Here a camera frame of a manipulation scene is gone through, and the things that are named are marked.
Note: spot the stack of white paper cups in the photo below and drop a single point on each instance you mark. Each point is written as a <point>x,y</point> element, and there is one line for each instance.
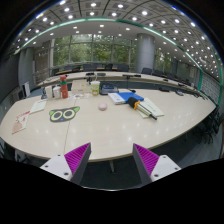
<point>49,92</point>

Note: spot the white cardboard box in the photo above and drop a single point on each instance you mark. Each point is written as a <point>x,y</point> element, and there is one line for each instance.
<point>80,86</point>

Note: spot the printed paper cup with straw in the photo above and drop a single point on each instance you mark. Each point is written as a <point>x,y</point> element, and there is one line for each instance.
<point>95,89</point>

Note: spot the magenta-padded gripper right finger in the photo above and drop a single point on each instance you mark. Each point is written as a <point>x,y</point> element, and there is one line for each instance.
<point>165,166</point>

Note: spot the ceiling lights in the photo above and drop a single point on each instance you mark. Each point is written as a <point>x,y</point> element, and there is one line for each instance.
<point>92,13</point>

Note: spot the red and white leaflet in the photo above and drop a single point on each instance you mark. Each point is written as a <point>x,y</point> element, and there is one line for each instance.
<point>21,122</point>

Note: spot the colourful sticker sheet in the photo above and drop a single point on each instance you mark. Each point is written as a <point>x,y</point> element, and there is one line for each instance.
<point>78,96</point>

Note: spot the white lidded mug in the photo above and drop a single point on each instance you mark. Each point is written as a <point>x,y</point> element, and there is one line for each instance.
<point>56,92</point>

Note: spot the red thermos bottle, green band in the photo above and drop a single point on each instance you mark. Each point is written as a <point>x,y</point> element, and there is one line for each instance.
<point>64,88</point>

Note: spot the curved conference desk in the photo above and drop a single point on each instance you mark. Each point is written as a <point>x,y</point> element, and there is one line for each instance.
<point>113,76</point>

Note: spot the black office chairs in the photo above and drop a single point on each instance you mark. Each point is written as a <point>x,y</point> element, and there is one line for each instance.
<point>146,70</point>

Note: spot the white paper booklet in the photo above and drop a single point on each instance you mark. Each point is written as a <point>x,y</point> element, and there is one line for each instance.
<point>38,106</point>

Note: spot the blue and white book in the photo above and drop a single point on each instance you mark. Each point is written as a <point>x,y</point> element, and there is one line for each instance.
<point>128,97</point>

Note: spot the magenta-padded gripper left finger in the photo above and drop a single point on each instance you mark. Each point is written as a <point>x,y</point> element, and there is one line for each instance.
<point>55,165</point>

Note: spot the grey green cat-face mouse pad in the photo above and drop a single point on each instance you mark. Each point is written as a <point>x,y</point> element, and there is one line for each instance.
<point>64,114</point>

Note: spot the white paper sheet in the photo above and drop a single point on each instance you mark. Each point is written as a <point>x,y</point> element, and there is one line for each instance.
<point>155,108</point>

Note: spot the pink computer mouse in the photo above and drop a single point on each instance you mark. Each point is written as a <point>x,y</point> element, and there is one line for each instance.
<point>102,106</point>

